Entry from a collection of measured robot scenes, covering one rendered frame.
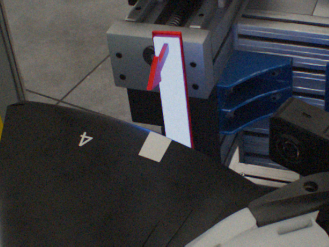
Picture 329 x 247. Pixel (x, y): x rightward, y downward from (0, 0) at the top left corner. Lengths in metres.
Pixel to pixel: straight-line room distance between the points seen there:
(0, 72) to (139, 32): 0.96
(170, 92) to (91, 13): 2.38
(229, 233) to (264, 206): 0.03
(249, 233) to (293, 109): 0.12
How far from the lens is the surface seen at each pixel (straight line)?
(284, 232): 0.43
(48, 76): 2.72
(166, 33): 0.63
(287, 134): 0.51
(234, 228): 0.41
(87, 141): 0.56
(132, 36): 1.01
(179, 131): 0.69
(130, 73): 1.04
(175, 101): 0.67
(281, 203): 0.42
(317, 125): 0.50
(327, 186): 0.43
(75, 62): 2.76
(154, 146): 0.56
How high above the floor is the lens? 1.53
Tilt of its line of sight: 39 degrees down
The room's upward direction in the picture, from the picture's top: 7 degrees counter-clockwise
